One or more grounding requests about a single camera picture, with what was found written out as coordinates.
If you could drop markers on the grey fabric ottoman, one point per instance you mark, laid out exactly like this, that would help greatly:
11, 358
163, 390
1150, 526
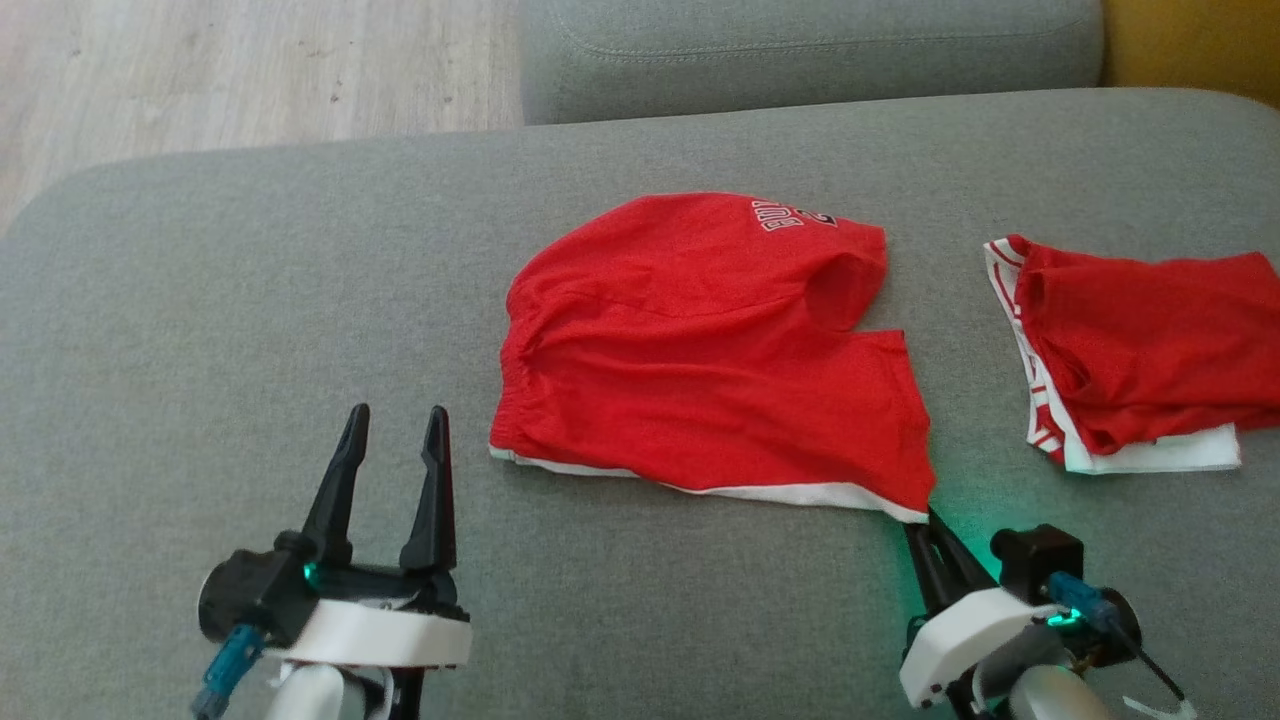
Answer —
250, 300

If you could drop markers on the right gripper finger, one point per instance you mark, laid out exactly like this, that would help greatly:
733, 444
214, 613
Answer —
965, 570
932, 575

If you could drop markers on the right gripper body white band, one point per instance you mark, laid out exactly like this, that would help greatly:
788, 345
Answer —
960, 640

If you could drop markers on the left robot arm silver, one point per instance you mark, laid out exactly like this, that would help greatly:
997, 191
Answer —
320, 695

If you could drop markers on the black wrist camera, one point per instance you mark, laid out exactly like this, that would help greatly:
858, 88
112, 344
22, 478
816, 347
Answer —
245, 595
1035, 555

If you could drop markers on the yellow sofa backrest cushion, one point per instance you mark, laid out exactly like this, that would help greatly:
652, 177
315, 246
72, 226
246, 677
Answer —
1200, 40

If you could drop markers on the grey sofa seat cushion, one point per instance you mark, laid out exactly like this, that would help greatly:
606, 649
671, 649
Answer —
800, 50

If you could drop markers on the red shorts white stripe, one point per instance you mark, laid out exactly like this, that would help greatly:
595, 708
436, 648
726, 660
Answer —
700, 350

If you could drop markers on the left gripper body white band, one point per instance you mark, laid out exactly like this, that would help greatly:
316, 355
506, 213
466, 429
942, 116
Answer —
390, 635

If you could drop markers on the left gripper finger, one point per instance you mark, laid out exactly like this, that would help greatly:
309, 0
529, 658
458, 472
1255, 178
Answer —
335, 500
435, 510

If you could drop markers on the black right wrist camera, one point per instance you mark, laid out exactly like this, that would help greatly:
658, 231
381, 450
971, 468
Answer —
1035, 555

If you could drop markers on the red Bulls 23 jersey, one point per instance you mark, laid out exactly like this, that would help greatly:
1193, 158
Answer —
1150, 340

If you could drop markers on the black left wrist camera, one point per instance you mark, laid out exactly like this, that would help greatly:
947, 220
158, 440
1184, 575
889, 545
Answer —
245, 595

